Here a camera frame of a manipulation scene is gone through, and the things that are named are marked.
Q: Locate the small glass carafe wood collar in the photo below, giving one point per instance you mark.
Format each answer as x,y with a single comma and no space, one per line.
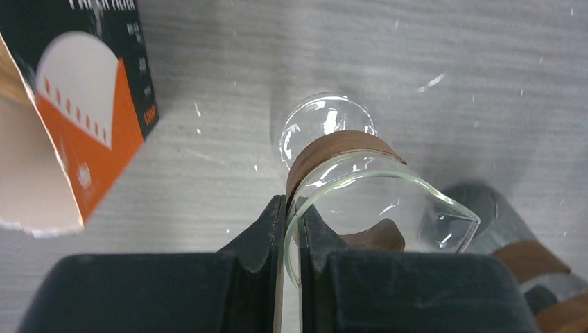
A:
342,172

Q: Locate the orange coffee filter box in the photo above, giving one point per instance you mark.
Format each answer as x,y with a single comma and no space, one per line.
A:
77,103

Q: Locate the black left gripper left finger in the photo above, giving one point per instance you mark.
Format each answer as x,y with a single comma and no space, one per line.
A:
235,289

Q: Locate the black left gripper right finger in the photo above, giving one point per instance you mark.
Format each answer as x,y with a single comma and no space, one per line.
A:
347,290

